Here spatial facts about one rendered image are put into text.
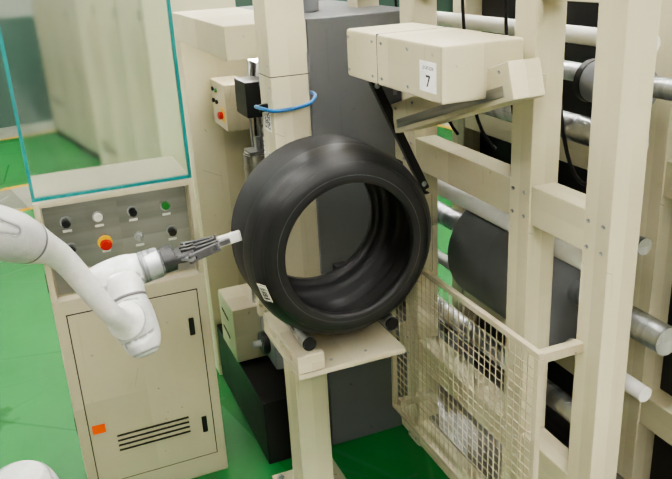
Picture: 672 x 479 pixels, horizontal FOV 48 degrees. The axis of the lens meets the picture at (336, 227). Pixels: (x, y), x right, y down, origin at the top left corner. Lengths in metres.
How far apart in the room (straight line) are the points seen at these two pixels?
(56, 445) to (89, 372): 0.81
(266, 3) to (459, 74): 0.71
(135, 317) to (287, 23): 1.02
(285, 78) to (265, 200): 0.48
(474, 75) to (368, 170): 0.41
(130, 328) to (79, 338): 0.88
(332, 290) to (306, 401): 0.51
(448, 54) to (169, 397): 1.80
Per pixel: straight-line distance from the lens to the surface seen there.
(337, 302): 2.53
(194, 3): 5.55
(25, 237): 1.67
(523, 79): 1.96
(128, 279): 2.13
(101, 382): 3.01
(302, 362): 2.34
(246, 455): 3.41
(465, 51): 1.98
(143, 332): 2.07
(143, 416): 3.11
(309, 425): 2.94
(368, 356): 2.43
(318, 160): 2.13
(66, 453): 3.66
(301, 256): 2.61
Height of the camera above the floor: 2.03
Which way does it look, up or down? 20 degrees down
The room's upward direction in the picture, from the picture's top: 3 degrees counter-clockwise
